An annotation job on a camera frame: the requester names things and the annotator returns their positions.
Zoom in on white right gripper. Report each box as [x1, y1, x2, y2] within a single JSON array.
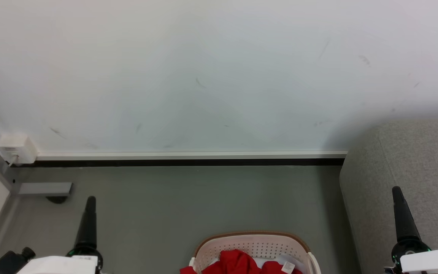
[[384, 186, 438, 274]]

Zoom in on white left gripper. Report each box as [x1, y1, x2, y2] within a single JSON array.
[[16, 196, 104, 274]]

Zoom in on red and white jacket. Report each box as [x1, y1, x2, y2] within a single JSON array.
[[180, 249, 307, 274]]

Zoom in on cream plastic laundry basket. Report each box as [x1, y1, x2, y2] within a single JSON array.
[[189, 230, 321, 274]]

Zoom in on grey fabric sofa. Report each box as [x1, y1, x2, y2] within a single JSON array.
[[339, 119, 438, 274]]

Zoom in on white and black baseboard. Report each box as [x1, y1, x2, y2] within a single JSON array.
[[12, 151, 348, 167]]

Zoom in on grey metal floor bracket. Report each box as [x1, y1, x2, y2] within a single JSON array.
[[12, 182, 73, 204]]

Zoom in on white wall junction box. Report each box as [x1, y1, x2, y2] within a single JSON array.
[[0, 134, 38, 165]]

